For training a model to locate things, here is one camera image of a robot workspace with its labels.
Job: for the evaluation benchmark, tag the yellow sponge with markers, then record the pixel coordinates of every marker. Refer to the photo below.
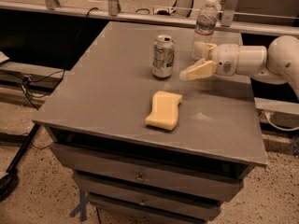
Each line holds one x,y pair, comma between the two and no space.
164,110

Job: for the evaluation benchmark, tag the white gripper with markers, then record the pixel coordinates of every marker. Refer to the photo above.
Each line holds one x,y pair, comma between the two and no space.
226,60

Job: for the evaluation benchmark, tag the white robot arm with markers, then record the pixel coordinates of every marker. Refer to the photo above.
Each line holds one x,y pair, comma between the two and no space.
277,64

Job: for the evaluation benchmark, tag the grey drawer cabinet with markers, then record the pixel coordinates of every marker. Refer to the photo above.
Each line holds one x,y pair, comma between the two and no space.
162,150

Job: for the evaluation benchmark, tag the blue tape cross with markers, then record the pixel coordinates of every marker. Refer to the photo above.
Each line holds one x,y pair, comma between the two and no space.
81,208

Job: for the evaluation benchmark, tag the clear plastic water bottle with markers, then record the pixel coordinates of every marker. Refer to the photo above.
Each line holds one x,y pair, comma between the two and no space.
205,26

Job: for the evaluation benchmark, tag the silver green 7up can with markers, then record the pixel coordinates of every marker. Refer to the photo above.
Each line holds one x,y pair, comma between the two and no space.
163,56

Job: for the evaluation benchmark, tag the black stand leg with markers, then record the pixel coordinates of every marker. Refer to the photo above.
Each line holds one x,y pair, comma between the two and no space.
10,180

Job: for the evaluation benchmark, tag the white power strip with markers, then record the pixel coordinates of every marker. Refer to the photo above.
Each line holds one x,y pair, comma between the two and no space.
167,11

